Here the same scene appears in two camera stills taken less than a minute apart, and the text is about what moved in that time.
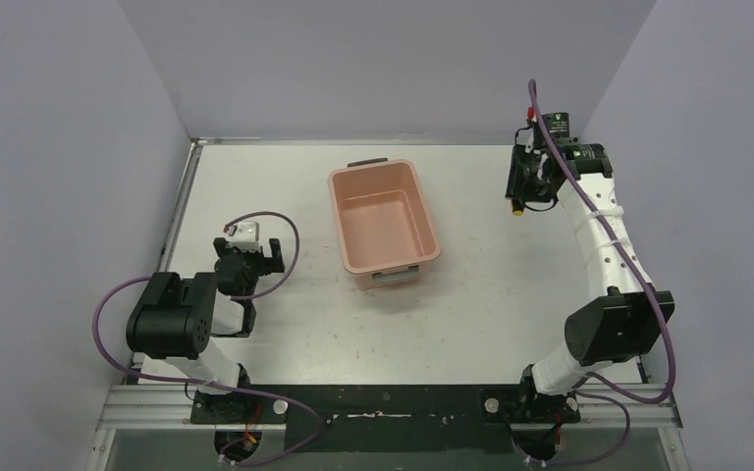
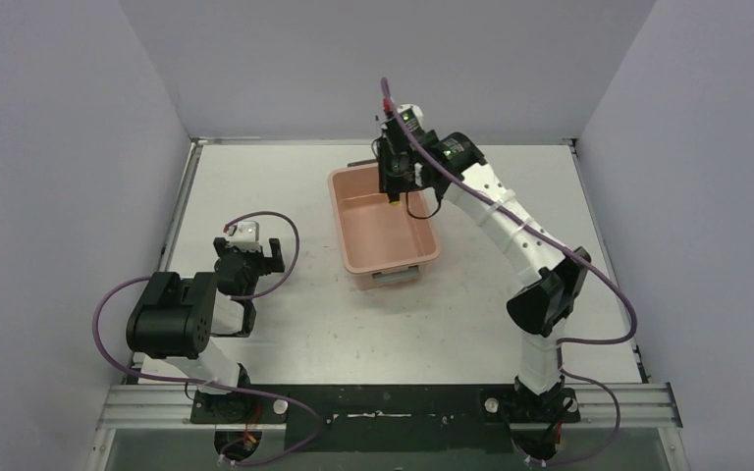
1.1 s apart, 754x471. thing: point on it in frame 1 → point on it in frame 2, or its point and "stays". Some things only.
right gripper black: [518, 188] → [391, 182]
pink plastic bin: [384, 227] stays
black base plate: [388, 419] stays
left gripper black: [246, 254] stays
